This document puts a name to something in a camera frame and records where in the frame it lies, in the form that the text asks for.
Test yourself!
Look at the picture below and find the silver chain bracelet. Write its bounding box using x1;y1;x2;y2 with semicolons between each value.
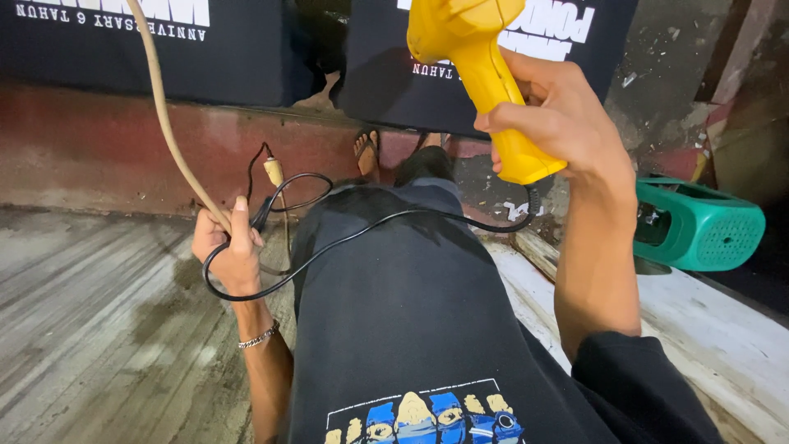
238;320;281;350

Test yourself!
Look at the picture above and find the heap of wooden planks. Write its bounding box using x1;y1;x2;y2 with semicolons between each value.
690;0;789;207

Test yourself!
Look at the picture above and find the person's left hand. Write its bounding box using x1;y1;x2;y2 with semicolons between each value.
191;196;266;297

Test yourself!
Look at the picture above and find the person's black graphic shirt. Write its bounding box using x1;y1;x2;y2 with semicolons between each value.
286;178;727;444

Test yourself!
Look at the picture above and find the yellow heat gun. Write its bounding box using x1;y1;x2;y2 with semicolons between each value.
406;0;568;186

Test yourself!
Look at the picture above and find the beige cable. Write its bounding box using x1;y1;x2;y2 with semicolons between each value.
126;0;234;237

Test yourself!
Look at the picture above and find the green plastic stool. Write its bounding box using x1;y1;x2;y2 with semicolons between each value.
633;176;767;274

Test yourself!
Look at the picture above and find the black power cord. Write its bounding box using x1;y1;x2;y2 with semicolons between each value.
201;172;542;303

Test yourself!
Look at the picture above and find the black printed t-shirt on board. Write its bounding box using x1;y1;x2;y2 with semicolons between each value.
0;0;323;109
338;0;640;140

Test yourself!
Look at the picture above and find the person's right hand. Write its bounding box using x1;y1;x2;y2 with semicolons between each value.
473;47;636;192

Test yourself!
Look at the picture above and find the black flip-flop sandal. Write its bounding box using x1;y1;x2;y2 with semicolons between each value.
353;126;381;183
417;132;452;153

